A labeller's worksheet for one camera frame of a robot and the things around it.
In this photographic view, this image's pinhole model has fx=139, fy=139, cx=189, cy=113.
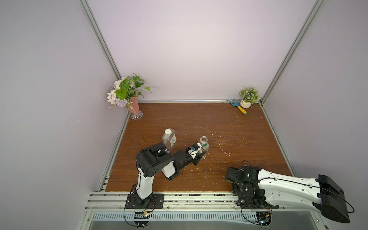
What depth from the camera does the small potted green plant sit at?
3.57ft

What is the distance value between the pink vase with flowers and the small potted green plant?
75 cm

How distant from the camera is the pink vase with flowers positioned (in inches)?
34.2
